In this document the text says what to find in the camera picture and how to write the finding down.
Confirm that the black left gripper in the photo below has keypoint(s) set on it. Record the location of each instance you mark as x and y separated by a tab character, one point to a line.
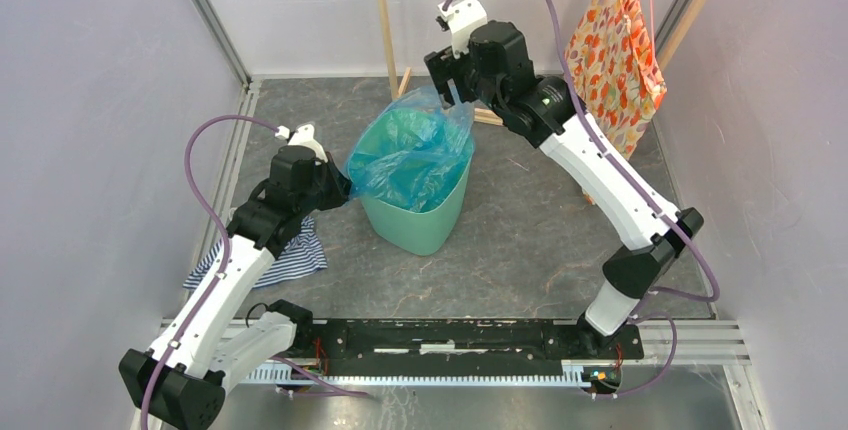
341	186

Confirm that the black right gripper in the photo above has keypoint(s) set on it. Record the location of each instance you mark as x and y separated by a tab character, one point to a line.
445	66

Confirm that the blue plastic trash bag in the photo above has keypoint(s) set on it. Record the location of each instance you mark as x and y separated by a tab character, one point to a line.
413	154

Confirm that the green plastic trash bin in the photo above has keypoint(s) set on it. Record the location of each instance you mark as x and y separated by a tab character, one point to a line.
418	233

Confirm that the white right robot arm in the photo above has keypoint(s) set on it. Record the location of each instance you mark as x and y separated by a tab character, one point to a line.
653	231

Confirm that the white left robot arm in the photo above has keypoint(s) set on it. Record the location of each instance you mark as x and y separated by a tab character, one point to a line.
184	376

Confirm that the blue striped cloth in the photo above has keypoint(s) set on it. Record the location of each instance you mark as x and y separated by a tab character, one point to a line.
304	255

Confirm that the floral orange cloth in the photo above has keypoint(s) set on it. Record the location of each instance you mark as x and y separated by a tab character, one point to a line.
610	59

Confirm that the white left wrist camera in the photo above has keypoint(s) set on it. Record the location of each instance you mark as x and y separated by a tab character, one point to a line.
304	136

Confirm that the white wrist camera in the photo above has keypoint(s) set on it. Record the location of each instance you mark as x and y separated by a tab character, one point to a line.
461	19
304	136

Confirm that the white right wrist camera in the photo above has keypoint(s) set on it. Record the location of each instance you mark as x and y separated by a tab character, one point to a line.
461	19

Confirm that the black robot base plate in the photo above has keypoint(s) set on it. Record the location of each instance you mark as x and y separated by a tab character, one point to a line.
347	347

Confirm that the white slotted cable duct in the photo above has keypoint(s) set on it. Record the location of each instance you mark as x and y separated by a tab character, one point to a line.
277	373

